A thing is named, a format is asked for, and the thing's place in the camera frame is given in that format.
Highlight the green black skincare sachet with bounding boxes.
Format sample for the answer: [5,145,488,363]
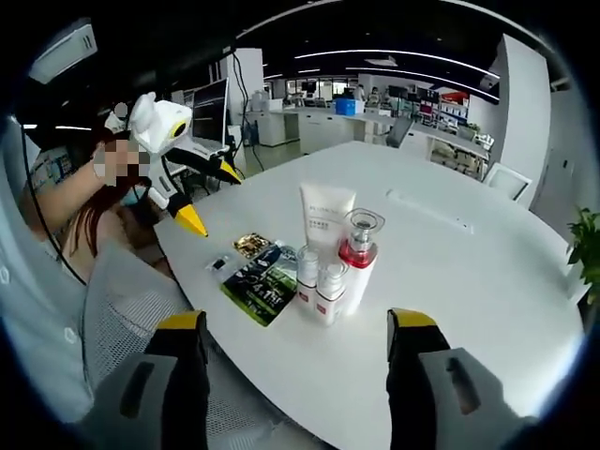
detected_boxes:
[220,262,300,328]

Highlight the white mesh office chair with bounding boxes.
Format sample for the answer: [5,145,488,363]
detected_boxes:
[82,238,292,450]

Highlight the silver skincare sachet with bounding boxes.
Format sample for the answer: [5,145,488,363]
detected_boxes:
[276,239,302,274]

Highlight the black cable on person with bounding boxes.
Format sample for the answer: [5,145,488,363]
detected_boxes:
[21,126,88,288]

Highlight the white skincare tube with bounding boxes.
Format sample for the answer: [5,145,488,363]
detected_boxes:
[298,181,358,257]

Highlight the small white skincare bottle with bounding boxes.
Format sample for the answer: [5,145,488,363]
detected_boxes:
[314,262,350,327]
[295,246,325,311]

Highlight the red collar skincare pump bottle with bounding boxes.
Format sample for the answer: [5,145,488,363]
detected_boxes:
[337,208,387,317]

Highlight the grey office chair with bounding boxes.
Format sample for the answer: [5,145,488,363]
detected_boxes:
[384,116,416,149]

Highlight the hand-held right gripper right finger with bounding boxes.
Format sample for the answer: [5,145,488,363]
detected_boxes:
[385,307,536,450]

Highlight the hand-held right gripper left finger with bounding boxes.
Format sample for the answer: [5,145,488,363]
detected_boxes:
[90,308,211,450]

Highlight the dark blue skincare sachet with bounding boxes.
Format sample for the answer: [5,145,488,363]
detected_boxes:
[252,243,290,274]

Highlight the ceiling air conditioner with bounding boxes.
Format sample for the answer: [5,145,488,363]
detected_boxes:
[28,21,98,86]

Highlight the gold skincare sachet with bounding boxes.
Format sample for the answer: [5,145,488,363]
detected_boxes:
[232,230,275,261]

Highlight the potted green plant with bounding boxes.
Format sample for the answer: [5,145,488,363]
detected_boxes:
[565,205,600,307]

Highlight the computer monitor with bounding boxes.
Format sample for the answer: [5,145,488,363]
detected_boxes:
[191,77,232,144]

